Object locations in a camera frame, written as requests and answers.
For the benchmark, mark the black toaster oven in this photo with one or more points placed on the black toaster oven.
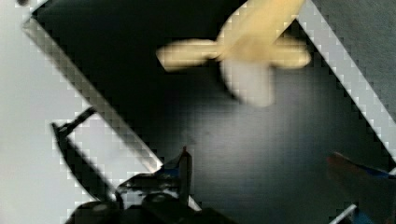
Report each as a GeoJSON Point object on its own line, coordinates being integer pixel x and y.
{"type": "Point", "coordinates": [255, 165]}

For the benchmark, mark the yellow plush banana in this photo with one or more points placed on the yellow plush banana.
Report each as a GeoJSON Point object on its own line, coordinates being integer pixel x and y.
{"type": "Point", "coordinates": [250, 44]}

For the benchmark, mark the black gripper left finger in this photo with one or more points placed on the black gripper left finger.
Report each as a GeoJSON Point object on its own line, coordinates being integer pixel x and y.
{"type": "Point", "coordinates": [158, 198]}

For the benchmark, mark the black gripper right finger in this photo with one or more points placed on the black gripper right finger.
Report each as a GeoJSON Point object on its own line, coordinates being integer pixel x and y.
{"type": "Point", "coordinates": [372, 190]}

